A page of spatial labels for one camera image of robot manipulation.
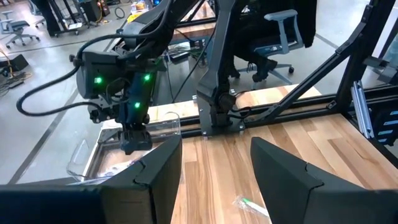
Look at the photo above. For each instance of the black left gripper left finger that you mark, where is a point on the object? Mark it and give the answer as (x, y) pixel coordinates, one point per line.
(77, 205)

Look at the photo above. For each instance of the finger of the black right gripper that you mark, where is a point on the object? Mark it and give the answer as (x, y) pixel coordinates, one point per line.
(144, 142)
(128, 143)

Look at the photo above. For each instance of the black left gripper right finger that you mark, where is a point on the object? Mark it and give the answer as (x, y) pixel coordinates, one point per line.
(326, 205)

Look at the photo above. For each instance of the purple toothbrush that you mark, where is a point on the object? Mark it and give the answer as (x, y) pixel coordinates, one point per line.
(121, 165)

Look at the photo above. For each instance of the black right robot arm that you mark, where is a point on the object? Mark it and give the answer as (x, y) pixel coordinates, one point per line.
(217, 62)

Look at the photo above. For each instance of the clear plastic bin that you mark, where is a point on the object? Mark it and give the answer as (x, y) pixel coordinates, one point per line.
(172, 123)

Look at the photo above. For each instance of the green wrapped toothbrush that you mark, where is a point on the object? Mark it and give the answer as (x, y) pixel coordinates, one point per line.
(253, 207)

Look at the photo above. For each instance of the wooden workbench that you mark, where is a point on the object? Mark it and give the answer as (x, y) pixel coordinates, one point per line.
(192, 31)

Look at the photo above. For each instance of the black box blue labels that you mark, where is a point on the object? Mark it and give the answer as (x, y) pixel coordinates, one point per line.
(385, 124)

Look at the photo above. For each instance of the silver aluminium extrusion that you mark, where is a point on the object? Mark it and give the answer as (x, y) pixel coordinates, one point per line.
(362, 109)

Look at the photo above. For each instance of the person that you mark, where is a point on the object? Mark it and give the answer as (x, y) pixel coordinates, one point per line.
(264, 68)

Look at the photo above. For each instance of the grey office chair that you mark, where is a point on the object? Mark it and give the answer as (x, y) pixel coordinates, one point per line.
(18, 26)
(281, 15)

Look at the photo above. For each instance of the black jacket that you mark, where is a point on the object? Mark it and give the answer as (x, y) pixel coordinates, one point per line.
(308, 21)

